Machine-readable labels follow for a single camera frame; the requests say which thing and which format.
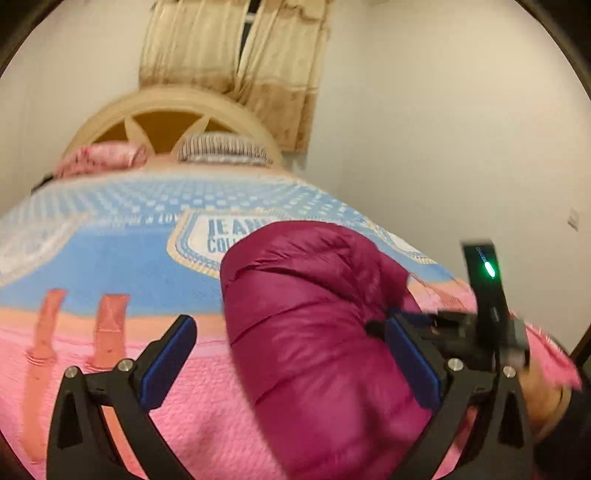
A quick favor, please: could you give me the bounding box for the striped pillow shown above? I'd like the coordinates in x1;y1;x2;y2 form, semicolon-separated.
178;130;274;166

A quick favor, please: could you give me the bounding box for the cream round bed headboard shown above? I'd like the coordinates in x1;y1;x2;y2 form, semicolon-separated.
62;88;284;169

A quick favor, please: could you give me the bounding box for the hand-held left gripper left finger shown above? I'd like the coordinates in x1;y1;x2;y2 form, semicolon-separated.
46;314;199;480

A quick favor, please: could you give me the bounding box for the blue and pink printed bedspread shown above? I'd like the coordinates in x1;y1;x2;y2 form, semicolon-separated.
0;159;583;480

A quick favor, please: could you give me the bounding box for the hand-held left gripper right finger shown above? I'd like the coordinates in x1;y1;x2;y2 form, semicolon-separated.
385;316;534;480

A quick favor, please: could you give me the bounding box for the person's right forearm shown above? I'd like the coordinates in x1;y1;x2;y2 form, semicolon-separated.
519;367;591;480

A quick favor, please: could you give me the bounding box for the beige patterned curtain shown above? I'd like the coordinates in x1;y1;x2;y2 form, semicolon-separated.
139;0;334;153

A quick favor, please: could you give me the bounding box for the magenta down jacket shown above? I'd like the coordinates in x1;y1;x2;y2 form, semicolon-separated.
221;220;462;480

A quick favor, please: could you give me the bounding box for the pink floral folded blanket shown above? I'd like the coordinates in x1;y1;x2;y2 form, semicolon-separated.
53;141;148;178

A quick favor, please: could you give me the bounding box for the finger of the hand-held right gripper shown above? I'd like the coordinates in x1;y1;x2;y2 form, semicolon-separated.
365;309;439;340

